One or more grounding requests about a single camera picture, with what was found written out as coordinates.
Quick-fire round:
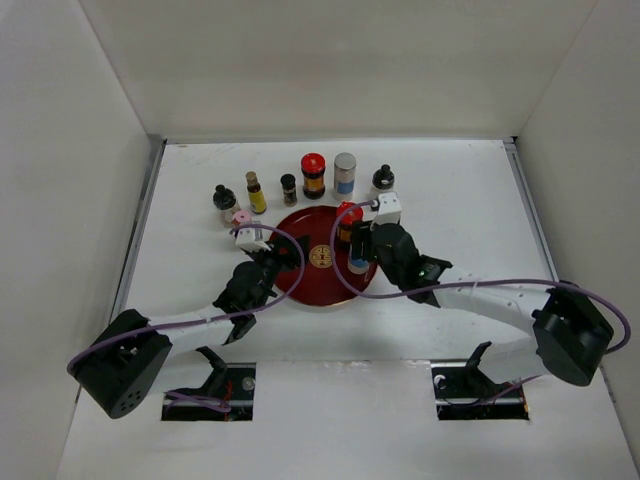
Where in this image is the red lid chili jar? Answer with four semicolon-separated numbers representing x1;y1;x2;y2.
335;207;364;250

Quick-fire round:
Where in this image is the silver lid bead jar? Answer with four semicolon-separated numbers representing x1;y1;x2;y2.
347;234;370;275

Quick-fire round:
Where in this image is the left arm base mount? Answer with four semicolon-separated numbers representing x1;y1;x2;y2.
161;347;257;422

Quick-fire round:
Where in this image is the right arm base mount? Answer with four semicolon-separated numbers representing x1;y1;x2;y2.
431;342;529;421

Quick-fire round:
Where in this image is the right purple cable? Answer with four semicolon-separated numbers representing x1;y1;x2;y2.
331;198;632;401

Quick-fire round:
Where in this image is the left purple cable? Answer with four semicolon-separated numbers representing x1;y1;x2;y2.
67;223;307;414

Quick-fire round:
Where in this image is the pink lid clear bottle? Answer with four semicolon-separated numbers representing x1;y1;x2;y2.
232;210;253;233

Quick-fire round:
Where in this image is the red round tray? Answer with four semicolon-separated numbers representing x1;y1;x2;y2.
275;205;377;307

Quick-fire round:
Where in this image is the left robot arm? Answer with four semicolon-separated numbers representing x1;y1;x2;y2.
67;231;310;419

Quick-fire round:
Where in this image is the black cap white powder bottle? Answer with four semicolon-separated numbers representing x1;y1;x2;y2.
370;164;395;199

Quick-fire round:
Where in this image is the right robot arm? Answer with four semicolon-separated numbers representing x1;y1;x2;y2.
351;222;613;396

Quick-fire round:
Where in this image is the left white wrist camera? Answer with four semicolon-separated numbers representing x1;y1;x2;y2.
234;221;271;253

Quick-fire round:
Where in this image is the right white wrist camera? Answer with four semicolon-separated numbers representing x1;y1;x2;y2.
372;191;402;226

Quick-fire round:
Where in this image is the purple cable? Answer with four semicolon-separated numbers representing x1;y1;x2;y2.
331;198;632;401
67;223;307;414

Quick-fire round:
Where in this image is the small black lid spice jar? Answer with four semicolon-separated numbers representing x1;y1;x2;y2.
280;173;297;207

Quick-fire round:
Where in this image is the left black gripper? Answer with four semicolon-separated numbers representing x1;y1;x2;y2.
245;234;308;312

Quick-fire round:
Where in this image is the yellow label cork bottle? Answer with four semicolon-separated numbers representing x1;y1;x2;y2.
245;171;267;215

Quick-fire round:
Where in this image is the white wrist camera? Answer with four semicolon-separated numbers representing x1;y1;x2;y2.
372;191;402;226
234;221;271;253

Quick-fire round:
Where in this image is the red lid sauce jar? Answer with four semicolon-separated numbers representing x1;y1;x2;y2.
301;153;326;200

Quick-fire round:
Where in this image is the silver lid blue label jar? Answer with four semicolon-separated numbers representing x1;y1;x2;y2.
333;152;357;202

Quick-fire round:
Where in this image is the black cap brown spice bottle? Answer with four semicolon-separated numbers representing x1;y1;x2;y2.
212;184;241;228

